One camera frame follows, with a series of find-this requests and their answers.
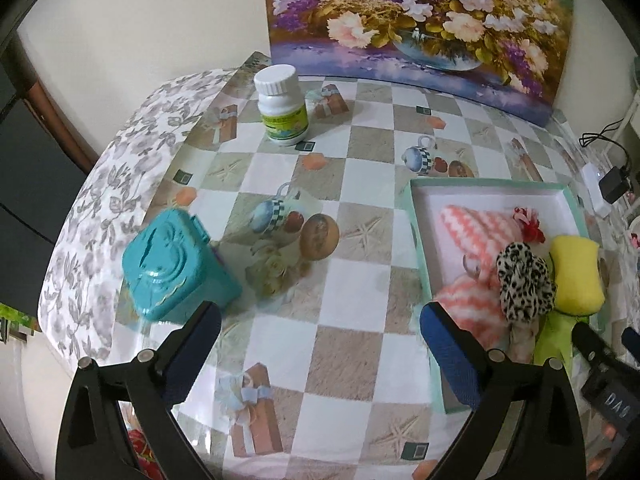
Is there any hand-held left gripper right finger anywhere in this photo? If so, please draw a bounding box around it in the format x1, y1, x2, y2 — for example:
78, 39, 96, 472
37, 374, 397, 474
420, 302, 587, 480

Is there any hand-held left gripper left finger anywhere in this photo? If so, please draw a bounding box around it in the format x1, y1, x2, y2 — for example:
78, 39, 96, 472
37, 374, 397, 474
55, 301, 222, 480

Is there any lime green cloth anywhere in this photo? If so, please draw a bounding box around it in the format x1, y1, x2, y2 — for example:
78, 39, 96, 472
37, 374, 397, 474
532, 305, 581, 368

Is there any yellow sponge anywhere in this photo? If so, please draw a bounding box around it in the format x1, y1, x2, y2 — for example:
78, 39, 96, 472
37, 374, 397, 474
548, 235, 605, 317

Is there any leopard print scrunchie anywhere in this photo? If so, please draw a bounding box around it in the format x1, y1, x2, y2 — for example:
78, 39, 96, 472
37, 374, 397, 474
495, 242, 557, 322

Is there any red white scrunchie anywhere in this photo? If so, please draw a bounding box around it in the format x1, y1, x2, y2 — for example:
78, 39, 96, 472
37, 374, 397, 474
512, 206, 547, 243

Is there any pink white knitted cloth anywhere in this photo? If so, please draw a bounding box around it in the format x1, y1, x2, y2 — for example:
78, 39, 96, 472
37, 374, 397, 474
432, 204, 531, 351

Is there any white box with teal rim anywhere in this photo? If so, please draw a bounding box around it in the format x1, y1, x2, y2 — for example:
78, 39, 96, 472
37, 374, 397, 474
402, 177, 591, 413

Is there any teal plastic box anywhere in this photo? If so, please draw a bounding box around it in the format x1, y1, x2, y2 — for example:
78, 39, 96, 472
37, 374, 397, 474
122, 208, 243, 322

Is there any red patterned cloth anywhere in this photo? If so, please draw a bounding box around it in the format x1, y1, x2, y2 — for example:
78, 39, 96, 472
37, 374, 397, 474
127, 427, 153, 476

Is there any checkered printed tablecloth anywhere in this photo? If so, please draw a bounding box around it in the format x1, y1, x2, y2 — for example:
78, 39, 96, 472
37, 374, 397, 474
115, 52, 640, 480

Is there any black power adapter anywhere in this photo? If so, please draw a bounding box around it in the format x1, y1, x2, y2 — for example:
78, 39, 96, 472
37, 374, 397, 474
599, 166, 632, 204

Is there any white power strip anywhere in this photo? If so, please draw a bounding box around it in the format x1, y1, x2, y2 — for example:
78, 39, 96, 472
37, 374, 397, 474
580, 162, 613, 218

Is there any grey floral table cover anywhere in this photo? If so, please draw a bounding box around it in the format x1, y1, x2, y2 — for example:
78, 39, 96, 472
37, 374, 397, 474
37, 69, 236, 366

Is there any green printed paper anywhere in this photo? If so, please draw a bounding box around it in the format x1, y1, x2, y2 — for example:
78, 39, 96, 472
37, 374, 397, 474
0, 304, 36, 343

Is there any dark cabinet with brown trim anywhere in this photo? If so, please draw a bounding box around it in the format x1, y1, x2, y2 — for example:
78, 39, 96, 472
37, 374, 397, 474
0, 35, 98, 321

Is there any white bottle with green label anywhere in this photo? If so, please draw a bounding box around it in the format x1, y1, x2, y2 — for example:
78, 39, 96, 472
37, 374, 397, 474
253, 64, 310, 147

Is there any floral painting canvas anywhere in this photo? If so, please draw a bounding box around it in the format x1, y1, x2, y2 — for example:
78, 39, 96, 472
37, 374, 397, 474
262, 0, 575, 128

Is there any black cable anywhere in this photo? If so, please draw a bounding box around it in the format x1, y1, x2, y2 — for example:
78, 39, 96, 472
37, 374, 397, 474
579, 119, 632, 171

